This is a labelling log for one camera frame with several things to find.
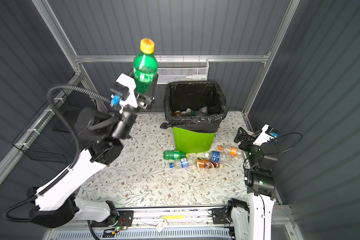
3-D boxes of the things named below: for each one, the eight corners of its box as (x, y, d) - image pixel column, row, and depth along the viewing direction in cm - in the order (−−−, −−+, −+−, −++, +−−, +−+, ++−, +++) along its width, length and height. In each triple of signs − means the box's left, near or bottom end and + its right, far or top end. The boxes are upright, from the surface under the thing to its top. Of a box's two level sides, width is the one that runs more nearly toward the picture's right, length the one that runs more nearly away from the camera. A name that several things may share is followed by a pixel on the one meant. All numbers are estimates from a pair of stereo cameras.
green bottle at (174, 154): (163, 161, 95) (162, 157, 91) (164, 153, 98) (163, 150, 95) (189, 161, 95) (189, 157, 91) (188, 153, 98) (189, 150, 95)
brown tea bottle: (196, 170, 92) (197, 166, 87) (196, 162, 95) (197, 158, 90) (221, 169, 92) (223, 166, 87) (220, 162, 95) (221, 158, 90)
